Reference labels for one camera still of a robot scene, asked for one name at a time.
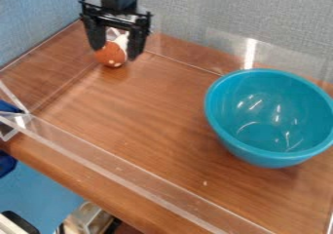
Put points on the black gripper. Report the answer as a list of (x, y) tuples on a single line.
[(130, 20)]

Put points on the brown toy mushroom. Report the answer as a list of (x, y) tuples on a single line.
[(113, 54)]

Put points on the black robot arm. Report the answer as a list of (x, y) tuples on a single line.
[(120, 5)]

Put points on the blue plastic bowl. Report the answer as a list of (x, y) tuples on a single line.
[(270, 116)]

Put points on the clear acrylic back barrier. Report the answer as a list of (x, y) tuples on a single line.
[(209, 48)]

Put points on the clear acrylic barrier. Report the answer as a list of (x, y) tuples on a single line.
[(209, 48), (153, 188)]

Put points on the clear acrylic front barrier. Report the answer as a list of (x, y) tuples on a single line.
[(153, 188)]

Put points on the blue cloth object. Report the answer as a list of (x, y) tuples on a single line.
[(6, 161)]

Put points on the black and white object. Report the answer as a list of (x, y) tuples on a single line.
[(12, 224)]

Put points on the clear acrylic corner bracket front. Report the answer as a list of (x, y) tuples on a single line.
[(8, 96)]

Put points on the grey metal frame below table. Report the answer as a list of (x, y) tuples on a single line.
[(86, 220)]

